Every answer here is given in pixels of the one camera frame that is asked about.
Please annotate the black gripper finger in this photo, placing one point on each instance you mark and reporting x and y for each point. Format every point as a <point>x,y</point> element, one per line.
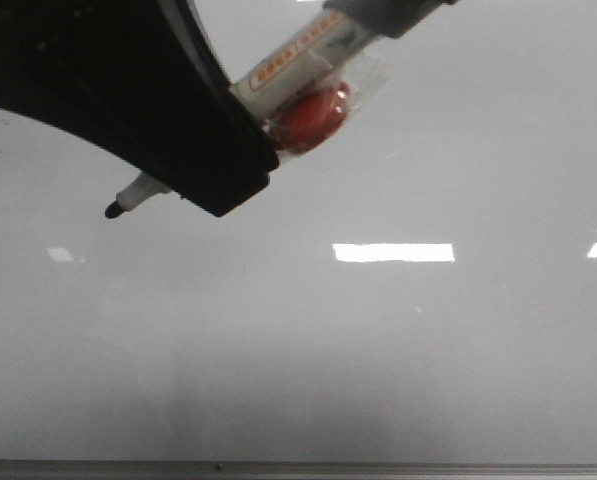
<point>62,64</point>

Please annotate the white black whiteboard marker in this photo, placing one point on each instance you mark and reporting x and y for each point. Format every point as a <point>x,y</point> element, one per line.
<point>298,95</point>

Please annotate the white whiteboard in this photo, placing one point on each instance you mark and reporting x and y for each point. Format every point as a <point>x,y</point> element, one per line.
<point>420,288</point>

